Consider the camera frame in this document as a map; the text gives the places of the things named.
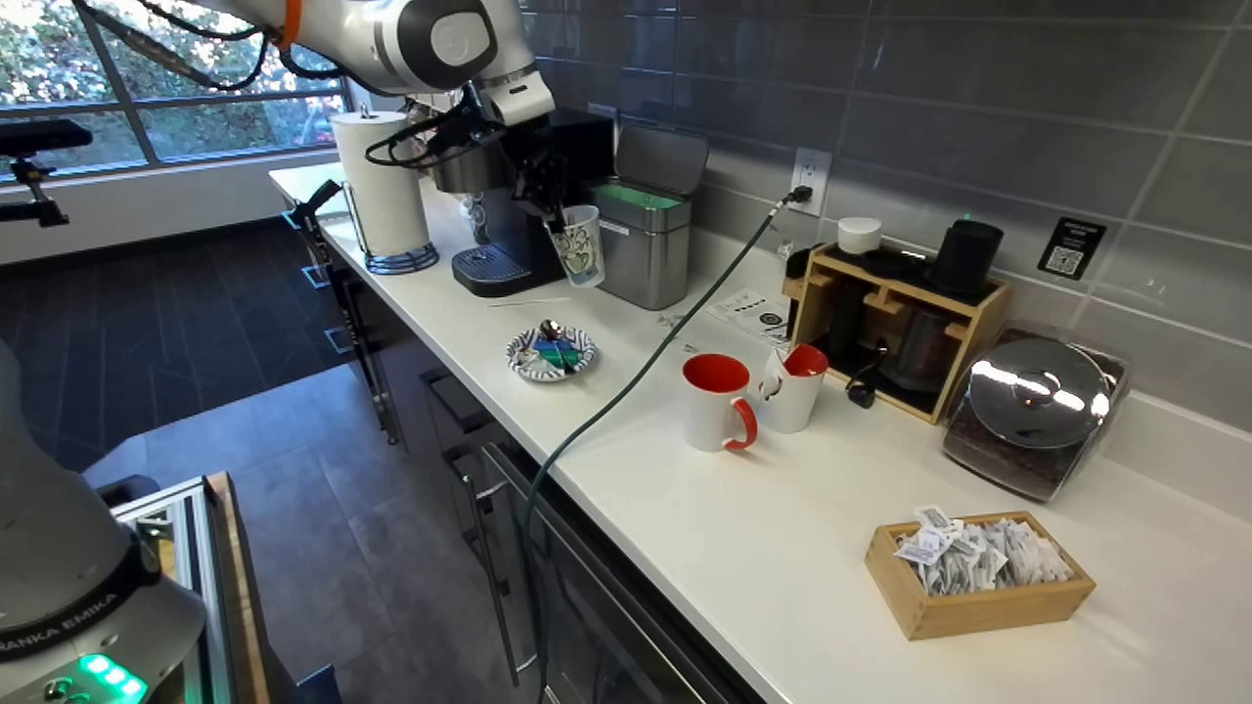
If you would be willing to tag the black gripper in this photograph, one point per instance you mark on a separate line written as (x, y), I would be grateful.
(545, 167)

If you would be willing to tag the patterned paper coffee cup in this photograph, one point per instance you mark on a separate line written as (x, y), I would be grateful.
(580, 248)

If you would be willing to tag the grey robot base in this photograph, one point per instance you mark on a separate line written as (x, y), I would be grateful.
(85, 606)

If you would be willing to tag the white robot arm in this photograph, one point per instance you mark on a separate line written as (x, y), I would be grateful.
(408, 47)

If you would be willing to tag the black coffee machine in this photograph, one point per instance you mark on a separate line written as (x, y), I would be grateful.
(509, 248)

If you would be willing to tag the white small cup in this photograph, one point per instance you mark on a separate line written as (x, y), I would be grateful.
(859, 236)

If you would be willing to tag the wooden coffee organizer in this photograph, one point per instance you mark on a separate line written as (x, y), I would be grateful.
(884, 329)

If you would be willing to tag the steel countertop bin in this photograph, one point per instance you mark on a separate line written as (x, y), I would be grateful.
(648, 215)

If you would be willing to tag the white paper towel roll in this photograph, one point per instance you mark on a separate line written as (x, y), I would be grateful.
(386, 201)

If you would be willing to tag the blue patterned paper plate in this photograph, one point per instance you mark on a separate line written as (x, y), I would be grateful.
(549, 353)

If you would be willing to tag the white mug red interior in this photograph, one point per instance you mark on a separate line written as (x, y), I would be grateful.
(793, 385)

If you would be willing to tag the dark drawer cabinet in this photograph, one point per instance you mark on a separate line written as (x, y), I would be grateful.
(443, 433)

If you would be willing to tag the black cylinder canister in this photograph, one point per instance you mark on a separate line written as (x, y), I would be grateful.
(964, 258)

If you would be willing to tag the wooden box of sachets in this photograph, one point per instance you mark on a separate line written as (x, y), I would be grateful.
(973, 572)

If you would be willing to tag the white wall outlet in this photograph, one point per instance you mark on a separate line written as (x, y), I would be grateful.
(810, 175)

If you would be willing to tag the black wall sign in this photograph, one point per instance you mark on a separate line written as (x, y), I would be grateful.
(1073, 248)

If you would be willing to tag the aluminium frame cart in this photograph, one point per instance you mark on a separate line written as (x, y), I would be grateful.
(197, 533)

